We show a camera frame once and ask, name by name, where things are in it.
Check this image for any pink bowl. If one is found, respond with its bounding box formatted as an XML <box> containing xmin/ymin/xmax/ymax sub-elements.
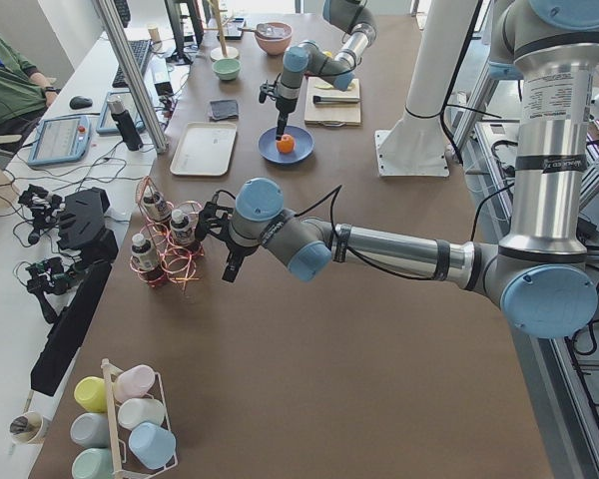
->
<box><xmin>255</xmin><ymin>22</ymin><xmax>293</xmax><ymax>56</ymax></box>

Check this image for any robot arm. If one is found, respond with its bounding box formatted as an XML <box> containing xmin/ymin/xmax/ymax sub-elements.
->
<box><xmin>195</xmin><ymin>1</ymin><xmax>599</xmax><ymax>338</ymax></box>
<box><xmin>259</xmin><ymin>0</ymin><xmax>376</xmax><ymax>140</ymax></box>

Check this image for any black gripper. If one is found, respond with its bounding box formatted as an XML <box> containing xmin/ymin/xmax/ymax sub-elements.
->
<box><xmin>276</xmin><ymin>95</ymin><xmax>298</xmax><ymax>141</ymax></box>
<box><xmin>194</xmin><ymin>200</ymin><xmax>234</xmax><ymax>244</ymax></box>

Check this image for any cream rabbit tray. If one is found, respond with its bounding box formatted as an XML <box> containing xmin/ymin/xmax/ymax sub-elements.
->
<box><xmin>170</xmin><ymin>122</ymin><xmax>237</xmax><ymax>177</ymax></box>

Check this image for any paper cup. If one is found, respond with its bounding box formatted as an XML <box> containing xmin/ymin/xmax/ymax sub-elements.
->
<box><xmin>9</xmin><ymin>411</ymin><xmax>49</xmax><ymax>445</ymax></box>

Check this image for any blue cup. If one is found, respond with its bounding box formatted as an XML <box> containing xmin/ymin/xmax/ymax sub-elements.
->
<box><xmin>129</xmin><ymin>422</ymin><xmax>177</xmax><ymax>470</ymax></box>

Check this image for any white cup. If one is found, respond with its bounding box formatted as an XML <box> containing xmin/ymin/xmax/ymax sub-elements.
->
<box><xmin>118</xmin><ymin>398</ymin><xmax>166</xmax><ymax>430</ymax></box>

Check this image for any wooden stand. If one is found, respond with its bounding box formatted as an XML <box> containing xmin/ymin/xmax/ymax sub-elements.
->
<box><xmin>205</xmin><ymin>0</ymin><xmax>240</xmax><ymax>61</ymax></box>

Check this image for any steel muddler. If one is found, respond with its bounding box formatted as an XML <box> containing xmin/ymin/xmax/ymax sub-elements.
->
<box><xmin>312</xmin><ymin>95</ymin><xmax>360</xmax><ymax>106</ymax></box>

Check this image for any pink cup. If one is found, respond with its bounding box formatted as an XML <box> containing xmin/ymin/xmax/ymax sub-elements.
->
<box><xmin>113</xmin><ymin>364</ymin><xmax>155</xmax><ymax>403</ymax></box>

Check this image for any black computer mouse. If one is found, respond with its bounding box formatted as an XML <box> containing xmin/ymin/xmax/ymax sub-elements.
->
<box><xmin>69</xmin><ymin>96</ymin><xmax>93</xmax><ymax>110</ymax></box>

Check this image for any white cup rack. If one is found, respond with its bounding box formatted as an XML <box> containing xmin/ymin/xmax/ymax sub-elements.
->
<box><xmin>101</xmin><ymin>358</ymin><xmax>179</xmax><ymax>478</ymax></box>

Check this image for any wooden cutting board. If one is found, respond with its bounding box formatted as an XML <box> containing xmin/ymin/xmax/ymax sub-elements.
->
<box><xmin>303</xmin><ymin>77</ymin><xmax>361</xmax><ymax>126</ymax></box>

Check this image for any tea bottle right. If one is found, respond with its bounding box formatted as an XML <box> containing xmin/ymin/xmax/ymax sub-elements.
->
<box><xmin>170</xmin><ymin>209</ymin><xmax>201</xmax><ymax>253</ymax></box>

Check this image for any black keyboard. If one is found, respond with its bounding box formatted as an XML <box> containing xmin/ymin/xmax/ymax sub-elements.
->
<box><xmin>111</xmin><ymin>38</ymin><xmax>154</xmax><ymax>89</ymax></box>

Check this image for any blue plate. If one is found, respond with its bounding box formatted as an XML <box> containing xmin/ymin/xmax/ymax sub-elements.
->
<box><xmin>258</xmin><ymin>126</ymin><xmax>314</xmax><ymax>165</ymax></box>

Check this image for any copper wire bottle rack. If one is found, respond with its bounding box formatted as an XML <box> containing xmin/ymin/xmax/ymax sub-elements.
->
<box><xmin>135</xmin><ymin>177</ymin><xmax>204</xmax><ymax>289</ymax></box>

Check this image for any tea bottle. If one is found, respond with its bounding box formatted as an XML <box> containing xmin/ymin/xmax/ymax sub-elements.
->
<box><xmin>131</xmin><ymin>233</ymin><xmax>167</xmax><ymax>287</ymax></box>
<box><xmin>141</xmin><ymin>184</ymin><xmax>171</xmax><ymax>223</ymax></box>
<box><xmin>170</xmin><ymin>209</ymin><xmax>201</xmax><ymax>253</ymax></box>

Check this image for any orange fruit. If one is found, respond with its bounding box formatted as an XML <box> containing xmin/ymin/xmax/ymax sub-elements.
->
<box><xmin>276</xmin><ymin>134</ymin><xmax>296</xmax><ymax>155</ymax></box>

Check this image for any black thermos bottle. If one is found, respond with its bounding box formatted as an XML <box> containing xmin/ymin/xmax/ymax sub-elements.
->
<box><xmin>107</xmin><ymin>96</ymin><xmax>144</xmax><ymax>152</ymax></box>

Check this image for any green bowl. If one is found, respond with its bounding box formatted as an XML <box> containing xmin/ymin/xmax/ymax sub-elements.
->
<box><xmin>212</xmin><ymin>58</ymin><xmax>241</xmax><ymax>81</ymax></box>

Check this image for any tea bottle front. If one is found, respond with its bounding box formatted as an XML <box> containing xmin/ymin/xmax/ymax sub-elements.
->
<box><xmin>131</xmin><ymin>233</ymin><xmax>167</xmax><ymax>287</ymax></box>

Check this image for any teach pendant tablet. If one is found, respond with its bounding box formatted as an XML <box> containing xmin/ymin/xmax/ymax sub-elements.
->
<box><xmin>27</xmin><ymin>115</ymin><xmax>91</xmax><ymax>167</ymax></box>

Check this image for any yellow cup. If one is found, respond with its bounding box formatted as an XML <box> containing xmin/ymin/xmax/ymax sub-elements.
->
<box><xmin>74</xmin><ymin>376</ymin><xmax>107</xmax><ymax>413</ymax></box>

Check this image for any grey cup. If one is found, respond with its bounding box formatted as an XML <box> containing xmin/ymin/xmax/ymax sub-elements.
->
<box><xmin>70</xmin><ymin>412</ymin><xmax>110</xmax><ymax>448</ymax></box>

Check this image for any tea bottle left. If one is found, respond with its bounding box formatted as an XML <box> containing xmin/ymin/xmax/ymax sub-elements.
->
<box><xmin>141</xmin><ymin>184</ymin><xmax>171</xmax><ymax>223</ymax></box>

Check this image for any person in green shirt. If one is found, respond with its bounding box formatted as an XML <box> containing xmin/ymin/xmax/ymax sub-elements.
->
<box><xmin>0</xmin><ymin>37</ymin><xmax>59</xmax><ymax>139</ymax></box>

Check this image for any mint cup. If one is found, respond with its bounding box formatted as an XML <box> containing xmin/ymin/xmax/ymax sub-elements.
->
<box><xmin>71</xmin><ymin>448</ymin><xmax>113</xmax><ymax>479</ymax></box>

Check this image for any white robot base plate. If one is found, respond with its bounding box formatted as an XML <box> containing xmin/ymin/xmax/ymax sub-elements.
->
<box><xmin>374</xmin><ymin>128</ymin><xmax>449</xmax><ymax>178</ymax></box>

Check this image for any grey folded cloth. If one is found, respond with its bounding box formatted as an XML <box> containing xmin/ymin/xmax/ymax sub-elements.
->
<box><xmin>209</xmin><ymin>99</ymin><xmax>240</xmax><ymax>121</ymax></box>

